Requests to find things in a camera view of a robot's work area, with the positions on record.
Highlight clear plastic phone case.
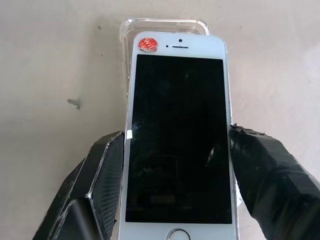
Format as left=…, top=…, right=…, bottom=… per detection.
left=119, top=16, right=243, bottom=240

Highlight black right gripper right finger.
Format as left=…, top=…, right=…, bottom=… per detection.
left=228, top=122, right=320, bottom=240

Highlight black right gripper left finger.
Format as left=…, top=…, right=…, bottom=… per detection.
left=32, top=130, right=126, bottom=240

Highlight round red sticker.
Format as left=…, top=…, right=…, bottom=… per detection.
left=138, top=36, right=160, bottom=54

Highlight white smartphone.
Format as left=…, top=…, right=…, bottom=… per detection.
left=116, top=31, right=241, bottom=240

